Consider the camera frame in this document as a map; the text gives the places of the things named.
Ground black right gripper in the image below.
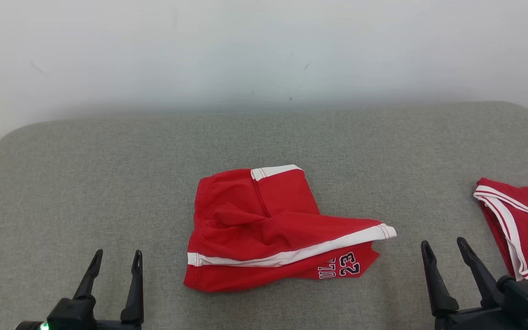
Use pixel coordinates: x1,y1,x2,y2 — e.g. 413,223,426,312
421,237,528,330

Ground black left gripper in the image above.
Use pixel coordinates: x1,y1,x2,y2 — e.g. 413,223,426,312
72,249,145,330

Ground red shorts with white stripe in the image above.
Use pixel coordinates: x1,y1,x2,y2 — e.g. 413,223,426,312
183,165,397,293

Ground grey fabric sofa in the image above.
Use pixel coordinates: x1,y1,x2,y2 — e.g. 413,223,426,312
0,102,528,330

